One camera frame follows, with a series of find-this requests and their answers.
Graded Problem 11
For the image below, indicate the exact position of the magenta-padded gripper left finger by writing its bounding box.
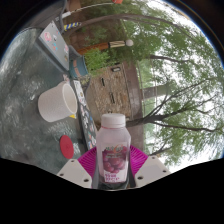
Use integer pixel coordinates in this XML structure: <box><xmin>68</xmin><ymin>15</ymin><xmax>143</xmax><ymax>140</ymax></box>
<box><xmin>56</xmin><ymin>146</ymin><xmax>98</xmax><ymax>189</ymax></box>

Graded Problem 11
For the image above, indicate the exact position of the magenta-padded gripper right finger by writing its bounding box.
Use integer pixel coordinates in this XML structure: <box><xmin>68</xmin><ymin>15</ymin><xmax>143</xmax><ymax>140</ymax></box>
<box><xmin>128</xmin><ymin>144</ymin><xmax>171</xmax><ymax>189</ymax></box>

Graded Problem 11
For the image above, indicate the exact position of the pink juice bottle white cap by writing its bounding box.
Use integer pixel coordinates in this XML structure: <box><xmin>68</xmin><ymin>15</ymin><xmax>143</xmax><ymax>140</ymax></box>
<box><xmin>95</xmin><ymin>113</ymin><xmax>132</xmax><ymax>190</ymax></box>

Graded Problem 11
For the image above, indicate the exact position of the flat round red coaster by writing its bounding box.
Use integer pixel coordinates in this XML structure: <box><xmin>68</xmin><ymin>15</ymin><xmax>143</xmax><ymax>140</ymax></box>
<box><xmin>59</xmin><ymin>134</ymin><xmax>75</xmax><ymax>160</ymax></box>

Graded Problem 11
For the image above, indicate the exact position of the black laptop with stickers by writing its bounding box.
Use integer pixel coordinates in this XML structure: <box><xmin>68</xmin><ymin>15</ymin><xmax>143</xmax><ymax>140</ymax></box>
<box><xmin>73</xmin><ymin>79</ymin><xmax>98</xmax><ymax>151</ymax></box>

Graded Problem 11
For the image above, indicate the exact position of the green plant in teal pot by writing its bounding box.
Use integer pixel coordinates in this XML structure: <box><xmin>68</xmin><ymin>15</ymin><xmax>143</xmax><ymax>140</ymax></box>
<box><xmin>68</xmin><ymin>48</ymin><xmax>112</xmax><ymax>80</ymax></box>

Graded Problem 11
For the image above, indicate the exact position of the grey laptop with stickers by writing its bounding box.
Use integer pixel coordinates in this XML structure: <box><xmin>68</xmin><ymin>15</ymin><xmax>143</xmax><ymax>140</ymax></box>
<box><xmin>37</xmin><ymin>21</ymin><xmax>70</xmax><ymax>73</ymax></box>

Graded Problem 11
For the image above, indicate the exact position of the wooden lamp post white globe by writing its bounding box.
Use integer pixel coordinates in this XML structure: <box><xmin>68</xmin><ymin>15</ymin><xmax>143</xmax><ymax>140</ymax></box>
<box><xmin>77</xmin><ymin>38</ymin><xmax>135</xmax><ymax>56</ymax></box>

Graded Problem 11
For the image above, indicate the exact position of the blue yellow striped post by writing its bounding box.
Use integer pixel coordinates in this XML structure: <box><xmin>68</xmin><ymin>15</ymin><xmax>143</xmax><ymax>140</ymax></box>
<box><xmin>63</xmin><ymin>21</ymin><xmax>83</xmax><ymax>32</ymax></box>

